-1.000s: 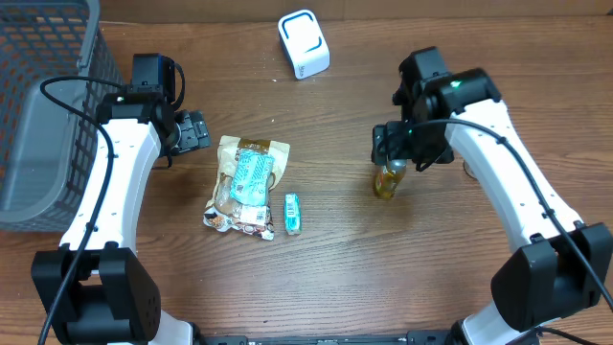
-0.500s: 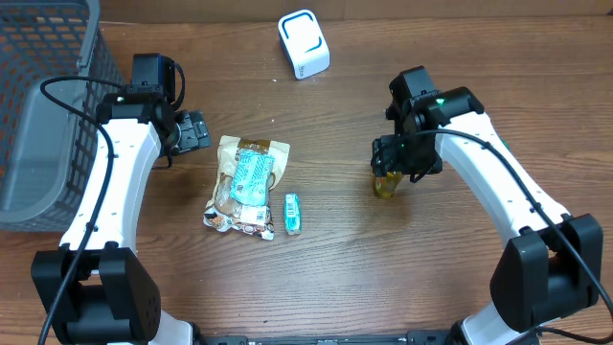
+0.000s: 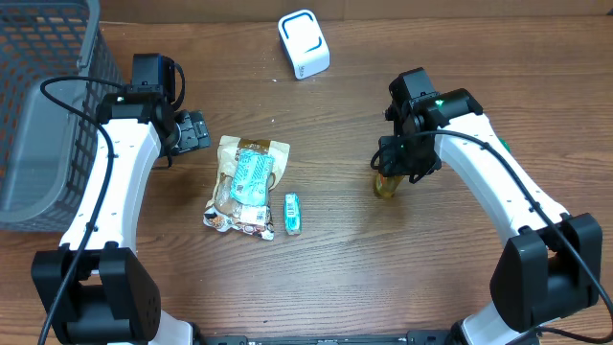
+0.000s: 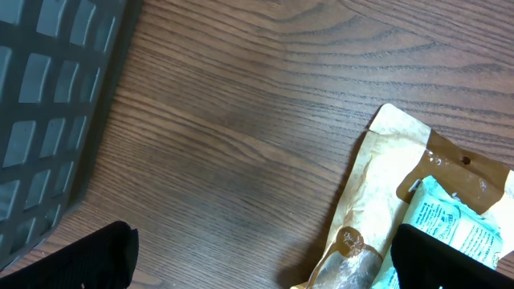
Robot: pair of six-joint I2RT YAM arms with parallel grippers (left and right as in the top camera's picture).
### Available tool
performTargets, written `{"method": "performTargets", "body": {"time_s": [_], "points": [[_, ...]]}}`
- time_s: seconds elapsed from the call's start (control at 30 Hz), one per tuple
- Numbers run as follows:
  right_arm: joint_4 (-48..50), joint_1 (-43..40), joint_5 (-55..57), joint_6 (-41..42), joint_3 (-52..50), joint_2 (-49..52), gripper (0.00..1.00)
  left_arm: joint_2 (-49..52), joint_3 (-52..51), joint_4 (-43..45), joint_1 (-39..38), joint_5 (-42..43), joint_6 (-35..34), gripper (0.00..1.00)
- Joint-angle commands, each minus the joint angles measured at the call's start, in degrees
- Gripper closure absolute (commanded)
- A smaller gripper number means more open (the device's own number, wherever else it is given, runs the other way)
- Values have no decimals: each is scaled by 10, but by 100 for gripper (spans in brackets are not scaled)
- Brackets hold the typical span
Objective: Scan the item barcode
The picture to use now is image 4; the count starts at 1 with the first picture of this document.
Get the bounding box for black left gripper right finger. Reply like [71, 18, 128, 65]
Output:
[390, 224, 513, 289]

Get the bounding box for dark grey plastic basket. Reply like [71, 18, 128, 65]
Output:
[1, 0, 142, 268]

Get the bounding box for brown snack bag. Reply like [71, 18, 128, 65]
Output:
[305, 104, 513, 288]

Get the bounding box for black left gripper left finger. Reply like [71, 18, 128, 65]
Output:
[1, 221, 139, 289]

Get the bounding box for teal wet wipes pack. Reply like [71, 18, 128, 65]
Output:
[372, 176, 513, 288]

